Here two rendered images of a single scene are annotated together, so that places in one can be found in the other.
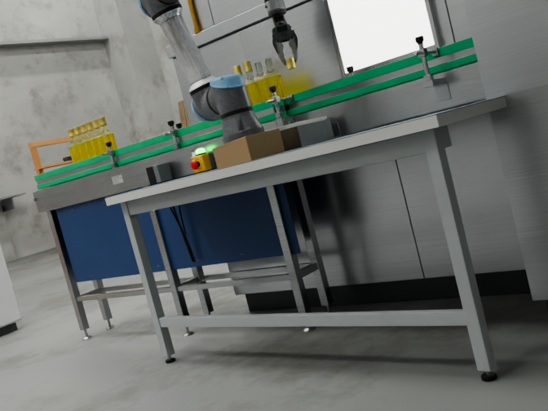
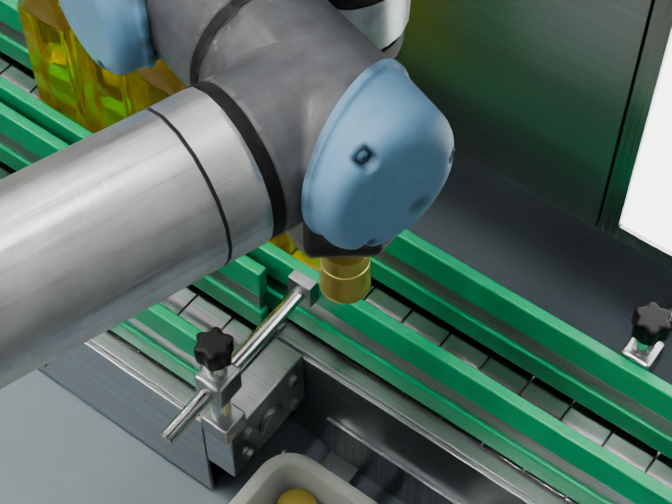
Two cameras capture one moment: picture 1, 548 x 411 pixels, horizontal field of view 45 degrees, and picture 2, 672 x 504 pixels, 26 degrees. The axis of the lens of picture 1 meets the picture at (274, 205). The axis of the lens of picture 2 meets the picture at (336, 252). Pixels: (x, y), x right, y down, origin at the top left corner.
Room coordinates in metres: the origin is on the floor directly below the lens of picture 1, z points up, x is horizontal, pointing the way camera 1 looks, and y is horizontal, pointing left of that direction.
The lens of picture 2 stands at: (2.11, -0.18, 1.89)
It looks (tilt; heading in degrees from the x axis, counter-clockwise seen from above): 55 degrees down; 358
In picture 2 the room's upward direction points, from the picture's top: straight up
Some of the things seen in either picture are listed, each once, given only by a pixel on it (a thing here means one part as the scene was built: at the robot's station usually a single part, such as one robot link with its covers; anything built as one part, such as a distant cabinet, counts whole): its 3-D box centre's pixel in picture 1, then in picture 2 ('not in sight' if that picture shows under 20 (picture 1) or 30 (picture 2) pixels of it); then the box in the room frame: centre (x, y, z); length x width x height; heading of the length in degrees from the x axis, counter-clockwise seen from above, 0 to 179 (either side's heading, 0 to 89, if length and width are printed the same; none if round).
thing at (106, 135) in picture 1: (108, 143); not in sight; (3.55, 0.76, 1.02); 0.06 x 0.06 x 0.28; 51
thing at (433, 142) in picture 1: (275, 269); not in sight; (2.33, 0.05, 0.36); 1.51 x 0.09 x 0.71; 46
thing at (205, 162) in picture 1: (203, 163); not in sight; (2.89, 0.25, 0.79); 0.07 x 0.07 x 0.07; 51
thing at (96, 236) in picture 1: (172, 223); not in sight; (3.28, 0.51, 0.54); 1.59 x 0.18 x 0.43; 51
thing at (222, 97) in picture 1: (229, 93); not in sight; (2.35, 0.05, 0.99); 0.13 x 0.12 x 0.14; 33
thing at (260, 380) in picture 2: (288, 125); (258, 408); (2.69, -0.14, 0.85); 0.09 x 0.04 x 0.07; 141
